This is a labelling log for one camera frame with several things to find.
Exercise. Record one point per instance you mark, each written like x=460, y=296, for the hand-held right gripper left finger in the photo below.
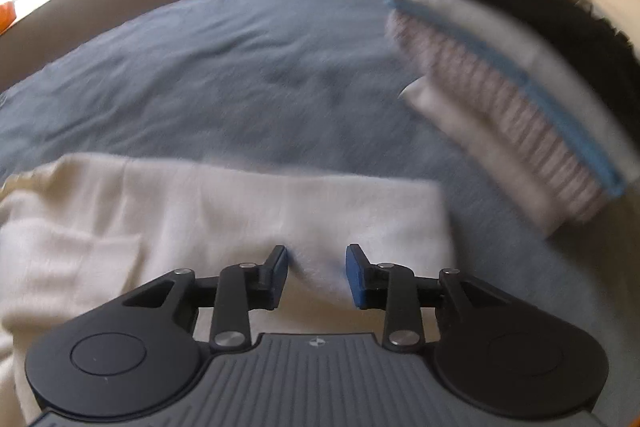
x=281, y=277

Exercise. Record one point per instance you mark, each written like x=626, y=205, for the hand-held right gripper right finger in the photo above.
x=356, y=279

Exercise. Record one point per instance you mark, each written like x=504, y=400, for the cream knit sweater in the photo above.
x=175, y=217

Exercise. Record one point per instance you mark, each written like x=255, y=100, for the off-white folded garment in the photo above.
x=475, y=142

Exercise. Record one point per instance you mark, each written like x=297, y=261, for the grey-blue bed blanket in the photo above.
x=250, y=72

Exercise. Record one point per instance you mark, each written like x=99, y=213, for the blue folded garment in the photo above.
x=500, y=62

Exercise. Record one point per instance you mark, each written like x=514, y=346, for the white folded garment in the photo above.
x=480, y=19

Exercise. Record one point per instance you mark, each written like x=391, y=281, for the orange object on windowsill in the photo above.
x=6, y=17

